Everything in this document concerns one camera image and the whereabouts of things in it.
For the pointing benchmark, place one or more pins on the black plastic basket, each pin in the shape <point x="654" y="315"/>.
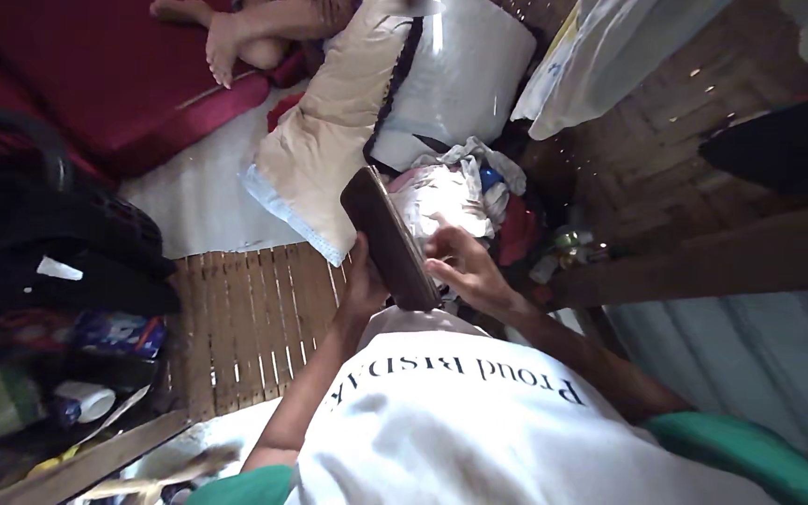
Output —
<point x="60" y="161"/>

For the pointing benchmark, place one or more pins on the person's right hand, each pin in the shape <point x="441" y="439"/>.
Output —
<point x="482" y="280"/>

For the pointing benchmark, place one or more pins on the blue plastic packet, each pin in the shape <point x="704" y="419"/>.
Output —
<point x="113" y="334"/>

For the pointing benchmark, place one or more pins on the pile of clothes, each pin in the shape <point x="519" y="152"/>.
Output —
<point x="446" y="189"/>

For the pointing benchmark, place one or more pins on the person's left hand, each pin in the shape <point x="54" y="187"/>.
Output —
<point x="362" y="294"/>

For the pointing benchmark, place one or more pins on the dark brown phone case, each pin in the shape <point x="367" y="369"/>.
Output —
<point x="395" y="245"/>

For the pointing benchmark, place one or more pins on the large white translucent container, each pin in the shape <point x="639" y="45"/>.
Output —
<point x="453" y="77"/>

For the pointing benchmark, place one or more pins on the white floor sheet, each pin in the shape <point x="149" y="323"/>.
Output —
<point x="200" y="189"/>

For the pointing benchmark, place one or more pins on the person's right thumb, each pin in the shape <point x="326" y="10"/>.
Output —
<point x="447" y="272"/>

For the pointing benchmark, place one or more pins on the black bag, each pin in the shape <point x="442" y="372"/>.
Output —
<point x="67" y="266"/>

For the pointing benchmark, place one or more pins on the wooden beam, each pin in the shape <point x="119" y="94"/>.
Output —
<point x="712" y="263"/>

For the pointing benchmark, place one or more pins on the person's right fingers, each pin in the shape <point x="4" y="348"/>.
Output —
<point x="447" y="241"/>

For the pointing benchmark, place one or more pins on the red sofa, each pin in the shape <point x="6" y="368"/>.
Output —
<point x="130" y="77"/>

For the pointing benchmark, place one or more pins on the person's left forearm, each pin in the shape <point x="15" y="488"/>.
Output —
<point x="302" y="410"/>

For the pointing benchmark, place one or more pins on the beige blanket with blue edge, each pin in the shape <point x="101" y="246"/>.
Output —
<point x="320" y="133"/>

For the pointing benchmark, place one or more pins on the wooden plank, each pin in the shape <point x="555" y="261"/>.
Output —
<point x="88" y="459"/>

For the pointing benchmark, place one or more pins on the person's left thumb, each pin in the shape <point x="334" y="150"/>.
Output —
<point x="360" y="255"/>

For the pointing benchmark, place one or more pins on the clear plastic bottle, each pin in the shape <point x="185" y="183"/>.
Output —
<point x="544" y="268"/>

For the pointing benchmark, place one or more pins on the red cloth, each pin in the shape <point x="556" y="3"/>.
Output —
<point x="515" y="231"/>

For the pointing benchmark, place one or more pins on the dark hanging cloth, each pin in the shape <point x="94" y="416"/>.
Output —
<point x="790" y="144"/>

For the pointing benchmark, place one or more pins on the white hanging cloth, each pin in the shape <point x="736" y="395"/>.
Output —
<point x="600" y="63"/>

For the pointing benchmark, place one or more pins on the person's right forearm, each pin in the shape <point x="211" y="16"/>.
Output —
<point x="590" y="361"/>

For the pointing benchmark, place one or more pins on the person's body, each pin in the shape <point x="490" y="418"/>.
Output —
<point x="460" y="421"/>

